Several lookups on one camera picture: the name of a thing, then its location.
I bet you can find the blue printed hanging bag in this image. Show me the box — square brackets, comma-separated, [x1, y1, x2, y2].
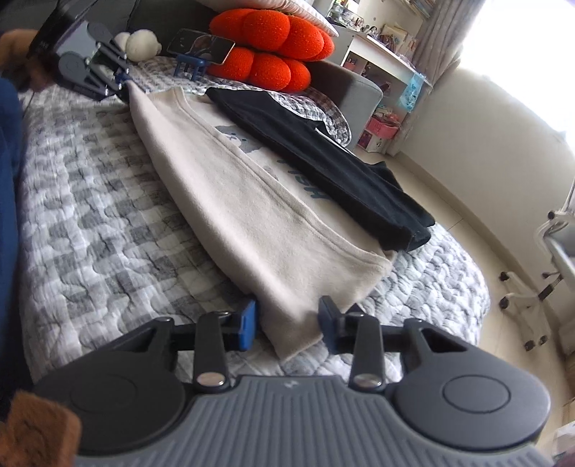
[397, 74, 427, 113]

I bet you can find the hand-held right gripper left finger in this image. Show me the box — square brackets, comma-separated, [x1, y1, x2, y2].
[108, 299, 258, 389]

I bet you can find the grey sofa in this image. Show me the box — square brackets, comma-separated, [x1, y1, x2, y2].
[126, 0, 384, 144]

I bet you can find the white square pillow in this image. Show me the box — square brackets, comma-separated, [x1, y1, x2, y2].
[234, 0, 340, 39]

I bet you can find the cream and black sweatshirt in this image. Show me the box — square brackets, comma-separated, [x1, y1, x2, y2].
[128, 87, 436, 360]

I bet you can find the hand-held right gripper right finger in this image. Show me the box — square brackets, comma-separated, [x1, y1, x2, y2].
[318, 296, 477, 389]

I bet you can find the white office chair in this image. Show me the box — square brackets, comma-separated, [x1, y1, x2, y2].
[498, 180, 575, 355]

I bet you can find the white plush toy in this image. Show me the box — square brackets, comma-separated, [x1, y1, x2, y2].
[112, 28, 162, 61]

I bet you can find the grey checked quilted blanket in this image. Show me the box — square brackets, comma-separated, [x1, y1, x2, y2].
[18, 56, 491, 396]

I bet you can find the brown fuzzy cloth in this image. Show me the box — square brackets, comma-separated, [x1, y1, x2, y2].
[0, 390, 82, 467]

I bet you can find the smartphone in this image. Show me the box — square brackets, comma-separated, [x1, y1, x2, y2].
[166, 28, 235, 65]

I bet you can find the blue fleece clothing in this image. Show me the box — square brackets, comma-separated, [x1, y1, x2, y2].
[0, 76, 25, 391]

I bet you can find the orange knot cushion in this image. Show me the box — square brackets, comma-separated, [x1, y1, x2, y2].
[206, 8, 335, 94]

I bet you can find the patterned curtain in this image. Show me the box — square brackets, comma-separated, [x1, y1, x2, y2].
[411, 0, 483, 91]

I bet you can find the white desk with shelves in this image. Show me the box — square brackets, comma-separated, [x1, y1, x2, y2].
[335, 0, 434, 153]

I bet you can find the person's left hand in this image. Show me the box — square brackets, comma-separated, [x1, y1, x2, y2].
[0, 29, 52, 91]

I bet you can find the pink storage box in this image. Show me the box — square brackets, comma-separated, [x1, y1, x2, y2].
[357, 114, 400, 153]

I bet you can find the blue phone stand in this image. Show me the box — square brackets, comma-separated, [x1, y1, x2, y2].
[174, 54, 208, 82]

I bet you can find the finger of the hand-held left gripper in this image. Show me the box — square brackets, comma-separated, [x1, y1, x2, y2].
[92, 38, 131, 77]
[74, 67, 125, 100]

